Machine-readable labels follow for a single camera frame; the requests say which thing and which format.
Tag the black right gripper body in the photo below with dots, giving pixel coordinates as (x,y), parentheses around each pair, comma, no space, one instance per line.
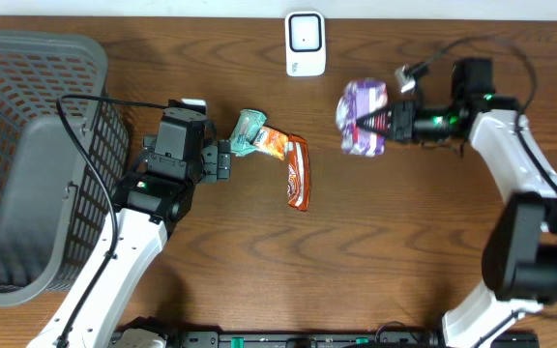
(406,126)

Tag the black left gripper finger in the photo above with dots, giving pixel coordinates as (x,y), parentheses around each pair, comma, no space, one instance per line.
(224,147)
(216,168)

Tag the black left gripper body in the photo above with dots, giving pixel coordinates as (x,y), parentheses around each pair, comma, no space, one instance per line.
(211,161)

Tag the red purple tissue pack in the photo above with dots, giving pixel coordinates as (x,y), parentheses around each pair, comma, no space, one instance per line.
(359,99)

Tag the green snack packet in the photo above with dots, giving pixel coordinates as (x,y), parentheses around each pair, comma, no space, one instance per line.
(248,126)

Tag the small orange snack packet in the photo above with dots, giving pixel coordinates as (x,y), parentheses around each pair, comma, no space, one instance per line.
(271,142)

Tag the long orange red snack bag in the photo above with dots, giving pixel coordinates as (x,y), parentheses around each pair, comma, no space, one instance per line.
(298,183)

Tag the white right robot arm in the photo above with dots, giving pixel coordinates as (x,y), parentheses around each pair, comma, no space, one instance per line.
(519,262)

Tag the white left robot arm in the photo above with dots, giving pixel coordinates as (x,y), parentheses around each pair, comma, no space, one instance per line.
(144,209)

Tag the white barcode scanner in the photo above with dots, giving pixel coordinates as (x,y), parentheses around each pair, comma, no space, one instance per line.
(305,44)

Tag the grey plastic basket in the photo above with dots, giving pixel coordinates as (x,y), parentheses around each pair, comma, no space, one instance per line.
(60,143)

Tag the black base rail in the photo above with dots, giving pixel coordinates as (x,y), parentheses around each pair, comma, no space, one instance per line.
(149,332)

